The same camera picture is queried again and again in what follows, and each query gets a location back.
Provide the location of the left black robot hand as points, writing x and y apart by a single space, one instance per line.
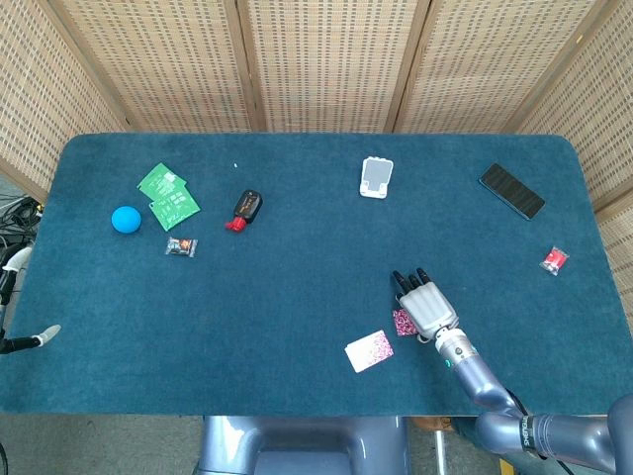
47 334

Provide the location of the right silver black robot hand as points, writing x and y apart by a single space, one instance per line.
427 309

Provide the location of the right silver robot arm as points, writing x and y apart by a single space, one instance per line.
475 376

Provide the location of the red snack packet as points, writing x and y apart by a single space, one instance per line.
555 259

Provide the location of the blue ball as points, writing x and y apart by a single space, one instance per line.
126 219

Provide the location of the white phone stand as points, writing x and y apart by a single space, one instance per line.
377 175

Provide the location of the black smartphone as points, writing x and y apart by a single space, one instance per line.
512 191

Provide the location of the black clear snack wrapper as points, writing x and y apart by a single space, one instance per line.
181 247

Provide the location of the green foil packet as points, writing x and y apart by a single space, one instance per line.
158 179
177 209

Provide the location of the grey-blue robot torso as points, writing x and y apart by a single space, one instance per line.
301 445

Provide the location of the black bottle with red cap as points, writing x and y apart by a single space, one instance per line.
248 205

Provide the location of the woven wooden folding screen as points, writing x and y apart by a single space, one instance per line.
326 64

